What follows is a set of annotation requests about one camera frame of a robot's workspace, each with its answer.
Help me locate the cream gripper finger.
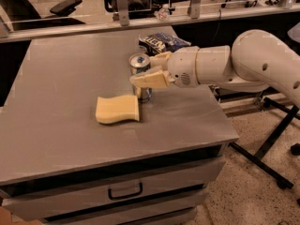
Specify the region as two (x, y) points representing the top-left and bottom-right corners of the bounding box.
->
(129, 67), (174, 89)
(150, 52), (172, 69)

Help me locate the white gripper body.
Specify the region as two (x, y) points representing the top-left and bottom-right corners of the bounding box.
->
(167, 46), (200, 88)

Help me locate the redbull can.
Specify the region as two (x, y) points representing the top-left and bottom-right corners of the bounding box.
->
(128, 52), (152, 103)

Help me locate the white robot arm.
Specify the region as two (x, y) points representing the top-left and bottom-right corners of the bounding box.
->
(130, 29), (300, 107)

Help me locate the yellow sponge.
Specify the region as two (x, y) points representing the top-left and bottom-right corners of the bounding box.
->
(96, 95), (140, 124)

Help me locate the blue chip bag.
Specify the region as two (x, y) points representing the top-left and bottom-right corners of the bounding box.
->
(139, 32), (191, 56)

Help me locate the crumpled plastic wrapper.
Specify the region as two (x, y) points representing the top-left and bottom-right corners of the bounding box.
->
(154, 8), (170, 21)

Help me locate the black stand base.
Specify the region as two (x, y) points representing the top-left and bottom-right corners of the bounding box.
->
(230, 97), (299, 189)

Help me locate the black office chair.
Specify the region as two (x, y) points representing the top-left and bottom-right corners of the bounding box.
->
(0, 0), (86, 31)

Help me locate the black drawer handle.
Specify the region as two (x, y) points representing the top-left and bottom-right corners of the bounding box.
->
(108, 182), (143, 201)

